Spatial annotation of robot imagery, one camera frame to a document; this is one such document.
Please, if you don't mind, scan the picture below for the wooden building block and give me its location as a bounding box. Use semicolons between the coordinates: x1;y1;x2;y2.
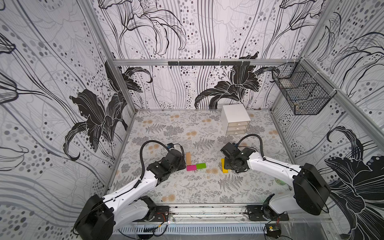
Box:
186;152;192;166

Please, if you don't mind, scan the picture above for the yellow building block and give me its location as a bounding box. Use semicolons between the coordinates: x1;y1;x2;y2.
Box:
221;159;229;174

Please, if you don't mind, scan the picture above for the pink building block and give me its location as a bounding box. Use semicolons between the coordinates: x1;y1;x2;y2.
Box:
187;165;197;172

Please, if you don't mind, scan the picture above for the green building block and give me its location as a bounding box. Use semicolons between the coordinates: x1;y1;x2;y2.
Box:
196;163;207;170

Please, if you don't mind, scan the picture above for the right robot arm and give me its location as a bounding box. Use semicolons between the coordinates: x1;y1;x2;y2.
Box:
221;143;331;220

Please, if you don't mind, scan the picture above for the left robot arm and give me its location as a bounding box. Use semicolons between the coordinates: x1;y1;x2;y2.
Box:
72;141;187;240

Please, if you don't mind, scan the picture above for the white drawer cabinet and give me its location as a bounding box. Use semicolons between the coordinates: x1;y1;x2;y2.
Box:
221;104;251;135

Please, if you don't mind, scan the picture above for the green round lid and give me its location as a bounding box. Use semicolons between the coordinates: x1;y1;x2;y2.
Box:
275;178;286;186

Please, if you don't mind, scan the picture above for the small electronics board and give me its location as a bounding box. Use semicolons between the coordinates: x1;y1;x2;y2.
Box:
264;224;282;239

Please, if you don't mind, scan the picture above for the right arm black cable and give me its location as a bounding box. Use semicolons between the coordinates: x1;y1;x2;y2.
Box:
236;133;265;158

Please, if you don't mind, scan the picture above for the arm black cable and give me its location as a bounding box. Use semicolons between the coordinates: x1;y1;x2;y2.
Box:
236;133;265;158
139;140;170;181

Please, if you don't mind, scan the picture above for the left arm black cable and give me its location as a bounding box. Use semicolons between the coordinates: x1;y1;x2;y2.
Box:
139;140;170;181

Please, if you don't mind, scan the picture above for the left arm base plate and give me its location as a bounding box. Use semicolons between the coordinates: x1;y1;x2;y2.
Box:
140;206;170;223

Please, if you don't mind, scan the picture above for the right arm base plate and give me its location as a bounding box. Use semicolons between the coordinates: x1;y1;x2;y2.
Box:
245;205;289;222

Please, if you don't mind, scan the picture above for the black wire basket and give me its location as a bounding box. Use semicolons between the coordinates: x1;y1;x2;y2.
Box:
272;63;337;116

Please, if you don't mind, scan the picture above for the black wall bar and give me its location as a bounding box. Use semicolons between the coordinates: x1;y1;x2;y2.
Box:
168;61;251;66

